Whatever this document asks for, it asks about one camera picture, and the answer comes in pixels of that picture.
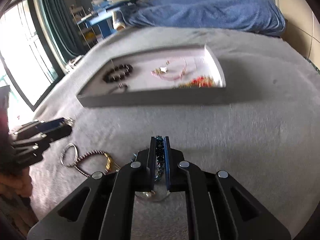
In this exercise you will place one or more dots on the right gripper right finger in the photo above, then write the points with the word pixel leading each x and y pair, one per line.
pixel 183 176

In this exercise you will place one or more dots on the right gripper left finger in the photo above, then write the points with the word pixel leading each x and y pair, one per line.
pixel 135 176

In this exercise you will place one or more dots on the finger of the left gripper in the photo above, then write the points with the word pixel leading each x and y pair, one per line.
pixel 46 126
pixel 56 133

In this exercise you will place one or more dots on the silver bangle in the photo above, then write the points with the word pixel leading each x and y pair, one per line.
pixel 69 155

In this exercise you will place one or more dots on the pearl bar hair pin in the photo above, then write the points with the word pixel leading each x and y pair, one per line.
pixel 152 196

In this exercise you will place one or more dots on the left hand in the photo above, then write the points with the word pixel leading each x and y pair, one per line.
pixel 20 184

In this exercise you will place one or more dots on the black framed window door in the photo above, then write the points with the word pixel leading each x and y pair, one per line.
pixel 25 54

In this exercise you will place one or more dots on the grey bed sheet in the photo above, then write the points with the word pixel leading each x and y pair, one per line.
pixel 265 134

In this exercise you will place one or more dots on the grey shallow cardboard tray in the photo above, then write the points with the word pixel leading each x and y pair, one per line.
pixel 180 75

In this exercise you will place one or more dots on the teal curtain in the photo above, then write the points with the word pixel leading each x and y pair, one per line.
pixel 62 29

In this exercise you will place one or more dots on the blue desk with shelf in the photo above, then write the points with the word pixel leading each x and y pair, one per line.
pixel 102 11

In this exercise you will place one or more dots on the blue blanket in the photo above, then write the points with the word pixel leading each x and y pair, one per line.
pixel 256 16

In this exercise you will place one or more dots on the beige wardrobe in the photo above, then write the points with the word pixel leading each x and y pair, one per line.
pixel 302 31

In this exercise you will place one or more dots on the white wire rack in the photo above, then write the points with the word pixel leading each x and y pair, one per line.
pixel 85 31

